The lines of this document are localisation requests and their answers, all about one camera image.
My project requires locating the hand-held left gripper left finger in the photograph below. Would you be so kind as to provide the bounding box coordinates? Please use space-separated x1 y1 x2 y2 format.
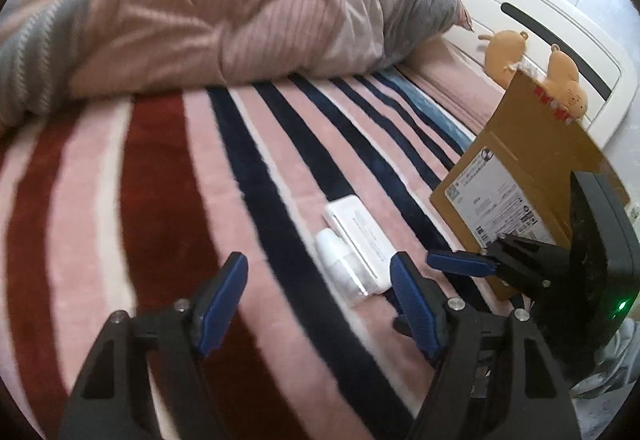
57 251 250 440

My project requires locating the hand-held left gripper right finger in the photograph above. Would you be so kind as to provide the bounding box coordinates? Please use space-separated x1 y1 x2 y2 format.
389 251 583 440

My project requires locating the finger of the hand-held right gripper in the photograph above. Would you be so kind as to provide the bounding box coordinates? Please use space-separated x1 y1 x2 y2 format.
426 235 571 293

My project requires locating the white rectangular case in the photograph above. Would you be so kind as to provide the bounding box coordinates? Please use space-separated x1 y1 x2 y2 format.
322 195 397 293

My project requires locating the small white bottle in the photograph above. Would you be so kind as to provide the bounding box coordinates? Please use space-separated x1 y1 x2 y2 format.
315 228 383 309

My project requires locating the cardboard box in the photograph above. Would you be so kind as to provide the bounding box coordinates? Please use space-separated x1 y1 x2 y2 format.
431 70 631 301

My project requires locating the grey printed clothing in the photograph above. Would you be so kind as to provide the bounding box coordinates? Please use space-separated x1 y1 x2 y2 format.
570 320 640 421

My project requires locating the striped fleece blanket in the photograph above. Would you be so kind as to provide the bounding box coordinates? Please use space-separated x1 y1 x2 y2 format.
0 70 501 440

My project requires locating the pink bed sheet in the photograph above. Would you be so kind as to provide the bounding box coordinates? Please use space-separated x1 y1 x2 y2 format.
400 37 506 141

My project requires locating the orange plush toy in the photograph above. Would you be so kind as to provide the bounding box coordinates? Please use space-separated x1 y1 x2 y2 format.
477 30 531 85
545 44 587 121

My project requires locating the pink grey striped duvet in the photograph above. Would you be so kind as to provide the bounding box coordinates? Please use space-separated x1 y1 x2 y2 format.
0 0 473 131

